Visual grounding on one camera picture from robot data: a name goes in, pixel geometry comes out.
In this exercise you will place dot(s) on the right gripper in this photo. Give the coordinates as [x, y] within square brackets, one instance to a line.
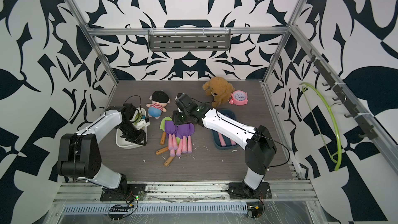
[175, 116]

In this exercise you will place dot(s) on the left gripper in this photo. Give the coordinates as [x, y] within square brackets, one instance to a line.
[139, 139]

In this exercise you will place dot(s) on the teal storage box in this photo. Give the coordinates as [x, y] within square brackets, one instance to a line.
[229, 114]

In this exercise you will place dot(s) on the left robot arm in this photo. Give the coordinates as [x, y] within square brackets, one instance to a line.
[80, 157]

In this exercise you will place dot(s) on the grey hook rail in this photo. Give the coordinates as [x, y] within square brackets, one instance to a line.
[372, 129]

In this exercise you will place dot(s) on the purple shovel pink handle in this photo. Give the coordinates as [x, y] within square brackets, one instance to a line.
[170, 129]
[224, 141]
[184, 132]

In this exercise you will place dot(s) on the pink alarm clock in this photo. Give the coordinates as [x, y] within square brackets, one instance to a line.
[238, 98]

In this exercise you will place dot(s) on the brown plush dog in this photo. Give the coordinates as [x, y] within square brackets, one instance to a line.
[220, 89]

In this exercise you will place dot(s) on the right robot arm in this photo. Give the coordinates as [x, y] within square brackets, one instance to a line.
[257, 143]

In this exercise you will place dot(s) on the white storage box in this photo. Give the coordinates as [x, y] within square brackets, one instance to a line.
[120, 142]

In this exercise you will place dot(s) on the plush doll black hair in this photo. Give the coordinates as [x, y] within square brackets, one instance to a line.
[159, 101]

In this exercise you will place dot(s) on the grey wall shelf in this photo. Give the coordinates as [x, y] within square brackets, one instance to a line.
[189, 39]

